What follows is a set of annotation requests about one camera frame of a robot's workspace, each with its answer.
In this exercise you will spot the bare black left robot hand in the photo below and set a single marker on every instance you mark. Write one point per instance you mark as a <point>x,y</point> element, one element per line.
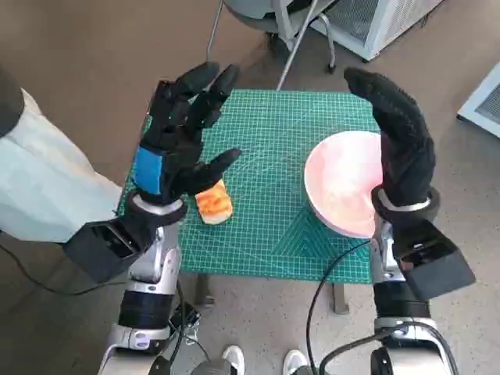
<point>173,148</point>

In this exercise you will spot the grey office chair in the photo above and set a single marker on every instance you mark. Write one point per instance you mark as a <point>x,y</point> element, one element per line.
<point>250,15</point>

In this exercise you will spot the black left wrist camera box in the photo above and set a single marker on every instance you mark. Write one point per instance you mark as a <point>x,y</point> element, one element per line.
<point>101,250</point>

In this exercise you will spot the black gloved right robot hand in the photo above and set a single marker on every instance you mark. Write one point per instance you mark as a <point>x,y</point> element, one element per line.
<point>406,148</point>

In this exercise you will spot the long toasted bread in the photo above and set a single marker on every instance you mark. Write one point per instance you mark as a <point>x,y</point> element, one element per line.
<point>215,205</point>

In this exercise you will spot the person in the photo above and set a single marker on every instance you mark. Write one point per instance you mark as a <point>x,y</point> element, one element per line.
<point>39,183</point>

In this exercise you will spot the green cutting mat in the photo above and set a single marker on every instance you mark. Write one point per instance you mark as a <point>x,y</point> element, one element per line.
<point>265,187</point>

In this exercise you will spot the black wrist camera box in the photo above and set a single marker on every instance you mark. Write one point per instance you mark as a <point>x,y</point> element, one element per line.
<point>101,250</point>
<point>433,265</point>

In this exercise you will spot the white framed panel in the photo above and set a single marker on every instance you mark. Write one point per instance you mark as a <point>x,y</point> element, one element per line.
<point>484,105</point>

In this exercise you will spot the white shoe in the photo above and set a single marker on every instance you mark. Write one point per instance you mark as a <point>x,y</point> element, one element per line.
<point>233,359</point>
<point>295,361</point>

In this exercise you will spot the grey table leg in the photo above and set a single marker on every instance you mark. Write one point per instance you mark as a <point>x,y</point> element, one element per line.
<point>340,298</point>
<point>203,291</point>

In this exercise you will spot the pink bowl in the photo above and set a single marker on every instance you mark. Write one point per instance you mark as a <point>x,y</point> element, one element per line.
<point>343,183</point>

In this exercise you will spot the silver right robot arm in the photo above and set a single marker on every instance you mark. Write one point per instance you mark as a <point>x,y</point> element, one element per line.
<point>402,308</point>

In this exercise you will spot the black metal rail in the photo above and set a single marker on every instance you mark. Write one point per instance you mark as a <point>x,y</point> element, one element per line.
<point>189,316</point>

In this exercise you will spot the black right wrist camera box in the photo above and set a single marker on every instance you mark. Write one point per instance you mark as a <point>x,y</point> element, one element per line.
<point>433,265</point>

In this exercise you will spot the silver metal pole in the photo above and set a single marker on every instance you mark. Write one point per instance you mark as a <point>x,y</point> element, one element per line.
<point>293,51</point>

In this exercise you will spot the white mesh cabinet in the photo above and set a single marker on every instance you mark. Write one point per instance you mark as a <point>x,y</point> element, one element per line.
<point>375,23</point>

